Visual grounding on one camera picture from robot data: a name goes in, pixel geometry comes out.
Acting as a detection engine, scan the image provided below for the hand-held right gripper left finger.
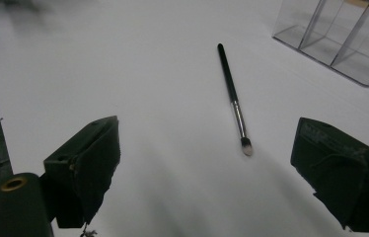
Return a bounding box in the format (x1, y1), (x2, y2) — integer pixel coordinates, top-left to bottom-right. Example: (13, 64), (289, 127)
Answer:
(42, 115), (121, 229)

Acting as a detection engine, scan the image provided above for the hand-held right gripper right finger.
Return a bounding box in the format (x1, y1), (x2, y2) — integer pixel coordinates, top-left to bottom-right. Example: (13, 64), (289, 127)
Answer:
(290, 117), (369, 233)

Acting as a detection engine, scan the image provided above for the clear acrylic organizer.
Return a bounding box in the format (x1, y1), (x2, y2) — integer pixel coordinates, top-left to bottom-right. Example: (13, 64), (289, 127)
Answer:
(271, 0), (369, 88)

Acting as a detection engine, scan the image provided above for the black makeup brush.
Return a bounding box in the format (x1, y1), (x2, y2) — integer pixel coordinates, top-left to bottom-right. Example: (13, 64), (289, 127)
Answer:
(217, 42), (255, 157)

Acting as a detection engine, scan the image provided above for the white table sheet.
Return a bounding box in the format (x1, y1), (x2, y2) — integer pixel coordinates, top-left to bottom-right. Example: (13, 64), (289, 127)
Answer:
(0, 0), (369, 237)

